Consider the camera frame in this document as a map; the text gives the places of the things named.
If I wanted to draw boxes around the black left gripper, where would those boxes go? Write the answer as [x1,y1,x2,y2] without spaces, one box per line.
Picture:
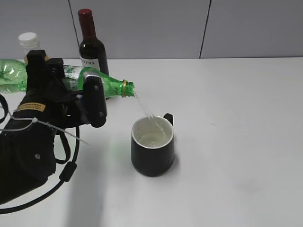
[14,50,107,135]

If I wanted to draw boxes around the green sprite bottle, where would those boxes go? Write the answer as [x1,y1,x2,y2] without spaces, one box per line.
[0,59,134,98]

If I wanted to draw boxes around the black mug white inside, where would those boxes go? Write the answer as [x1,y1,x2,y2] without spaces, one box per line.
[131,113,175,177]

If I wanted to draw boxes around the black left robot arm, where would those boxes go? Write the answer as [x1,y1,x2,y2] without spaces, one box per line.
[0,50,107,204]

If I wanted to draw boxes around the white zip tie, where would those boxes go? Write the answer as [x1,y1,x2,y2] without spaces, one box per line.
[0,111,90,145]

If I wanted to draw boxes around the red wine bottle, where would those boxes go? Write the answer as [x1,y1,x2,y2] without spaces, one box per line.
[78,9,109,75]

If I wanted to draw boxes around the orange juice bottle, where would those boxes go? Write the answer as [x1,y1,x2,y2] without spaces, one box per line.
[18,32,41,64]

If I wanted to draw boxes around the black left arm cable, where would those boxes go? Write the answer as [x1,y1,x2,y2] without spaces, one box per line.
[0,94,81,215]

